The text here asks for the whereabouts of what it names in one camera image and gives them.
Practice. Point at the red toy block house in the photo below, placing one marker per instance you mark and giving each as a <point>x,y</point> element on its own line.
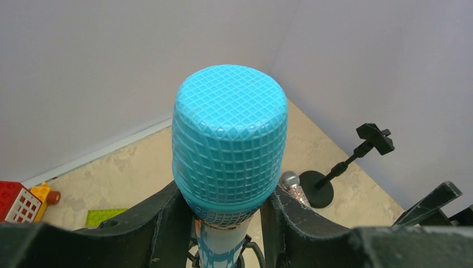
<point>22,205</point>

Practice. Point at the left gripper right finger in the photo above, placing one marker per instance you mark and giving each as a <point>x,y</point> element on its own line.
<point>296,236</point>

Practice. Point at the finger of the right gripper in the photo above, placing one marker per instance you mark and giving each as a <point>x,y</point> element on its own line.
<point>428,211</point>

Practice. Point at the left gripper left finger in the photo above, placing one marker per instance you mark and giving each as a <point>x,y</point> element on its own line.
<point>153,233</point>

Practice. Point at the black round-base mic stand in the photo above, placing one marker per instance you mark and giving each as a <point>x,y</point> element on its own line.
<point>317,186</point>

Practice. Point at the blue toy microphone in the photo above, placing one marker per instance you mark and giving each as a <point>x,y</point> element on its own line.
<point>229,129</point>

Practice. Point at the tripod shock-mount mic stand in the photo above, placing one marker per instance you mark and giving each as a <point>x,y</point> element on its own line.
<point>251,254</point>

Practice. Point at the silver glitter microphone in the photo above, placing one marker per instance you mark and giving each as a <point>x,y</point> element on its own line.
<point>290,182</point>

